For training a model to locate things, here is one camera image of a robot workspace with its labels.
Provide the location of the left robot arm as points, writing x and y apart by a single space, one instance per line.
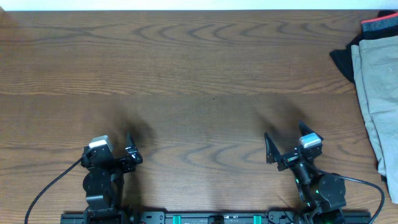
105 180

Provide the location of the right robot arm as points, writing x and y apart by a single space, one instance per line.
323 195

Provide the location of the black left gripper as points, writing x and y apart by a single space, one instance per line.
134 157

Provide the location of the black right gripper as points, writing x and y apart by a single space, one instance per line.
273 154

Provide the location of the beige khaki shorts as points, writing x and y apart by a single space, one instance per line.
375 77

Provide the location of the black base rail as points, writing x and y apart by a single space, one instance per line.
271 216

